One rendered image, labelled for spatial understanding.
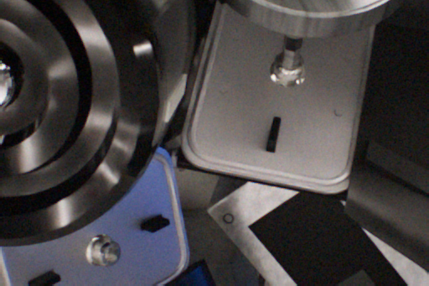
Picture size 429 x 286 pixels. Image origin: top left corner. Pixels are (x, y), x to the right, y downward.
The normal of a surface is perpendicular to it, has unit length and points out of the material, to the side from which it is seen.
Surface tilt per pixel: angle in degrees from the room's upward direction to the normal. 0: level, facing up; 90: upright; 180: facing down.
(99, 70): 50
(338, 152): 0
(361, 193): 10
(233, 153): 0
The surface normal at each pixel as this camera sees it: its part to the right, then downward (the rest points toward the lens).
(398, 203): 0.08, -0.32
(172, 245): 0.69, 0.17
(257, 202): -0.10, 0.37
